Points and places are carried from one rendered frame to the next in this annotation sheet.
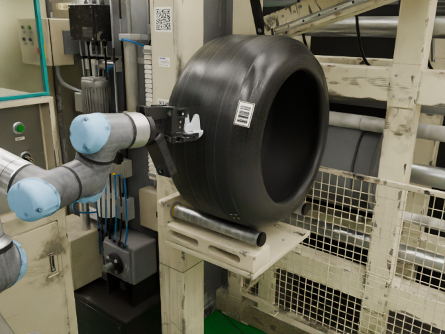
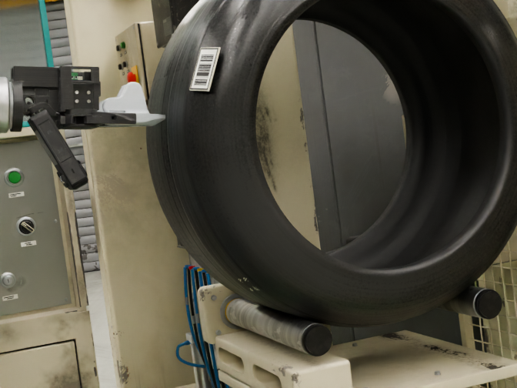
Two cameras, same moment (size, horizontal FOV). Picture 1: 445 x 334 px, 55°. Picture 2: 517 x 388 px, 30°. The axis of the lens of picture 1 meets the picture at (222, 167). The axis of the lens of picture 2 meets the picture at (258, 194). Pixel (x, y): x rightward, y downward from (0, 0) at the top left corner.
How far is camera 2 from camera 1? 0.85 m
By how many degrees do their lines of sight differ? 36
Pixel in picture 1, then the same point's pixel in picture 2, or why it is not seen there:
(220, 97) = (185, 51)
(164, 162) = (55, 158)
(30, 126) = (35, 176)
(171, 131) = (61, 105)
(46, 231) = (52, 356)
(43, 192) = not seen: outside the picture
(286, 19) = not seen: outside the picture
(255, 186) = (255, 212)
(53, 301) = not seen: outside the picture
